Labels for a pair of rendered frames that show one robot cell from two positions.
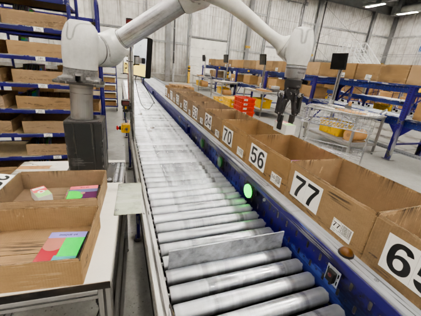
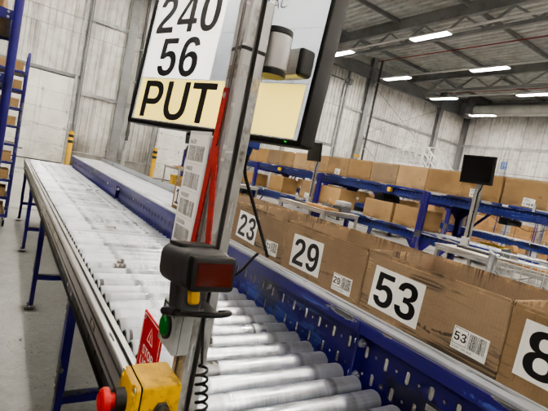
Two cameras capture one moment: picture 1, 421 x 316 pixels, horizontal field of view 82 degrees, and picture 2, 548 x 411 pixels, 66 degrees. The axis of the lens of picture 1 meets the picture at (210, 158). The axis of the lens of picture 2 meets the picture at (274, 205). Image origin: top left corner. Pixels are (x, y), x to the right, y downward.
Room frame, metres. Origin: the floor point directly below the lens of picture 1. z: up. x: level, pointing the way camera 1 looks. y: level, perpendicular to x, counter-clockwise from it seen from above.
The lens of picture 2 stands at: (1.37, 0.74, 1.20)
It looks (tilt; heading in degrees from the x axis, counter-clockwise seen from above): 4 degrees down; 348
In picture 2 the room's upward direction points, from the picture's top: 11 degrees clockwise
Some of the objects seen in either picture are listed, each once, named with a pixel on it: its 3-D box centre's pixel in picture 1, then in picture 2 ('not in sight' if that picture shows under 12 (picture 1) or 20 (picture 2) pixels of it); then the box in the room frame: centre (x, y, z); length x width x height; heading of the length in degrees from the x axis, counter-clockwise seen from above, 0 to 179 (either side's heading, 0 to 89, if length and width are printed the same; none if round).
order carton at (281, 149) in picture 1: (287, 160); not in sight; (1.20, -0.41, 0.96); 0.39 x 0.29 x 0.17; 21
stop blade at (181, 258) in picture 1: (230, 249); not in sight; (0.73, -0.11, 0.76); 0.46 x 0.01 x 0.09; 111
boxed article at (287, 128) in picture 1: (284, 127); not in sight; (1.18, -0.35, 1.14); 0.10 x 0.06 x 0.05; 22
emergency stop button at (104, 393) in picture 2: not in sight; (113, 400); (1.97, 0.79, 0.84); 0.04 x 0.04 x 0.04; 21
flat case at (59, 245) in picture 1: (61, 251); not in sight; (0.65, 0.48, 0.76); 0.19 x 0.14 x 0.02; 11
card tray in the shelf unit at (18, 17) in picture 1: (39, 22); not in sight; (2.10, 1.42, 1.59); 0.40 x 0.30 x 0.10; 112
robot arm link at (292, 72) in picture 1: (295, 73); not in sight; (1.18, -0.35, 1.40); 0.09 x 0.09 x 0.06
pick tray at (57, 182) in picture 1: (57, 193); not in sight; (0.94, 0.67, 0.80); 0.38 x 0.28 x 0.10; 106
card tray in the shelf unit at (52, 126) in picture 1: (54, 122); not in sight; (2.11, 1.43, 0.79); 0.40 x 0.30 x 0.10; 113
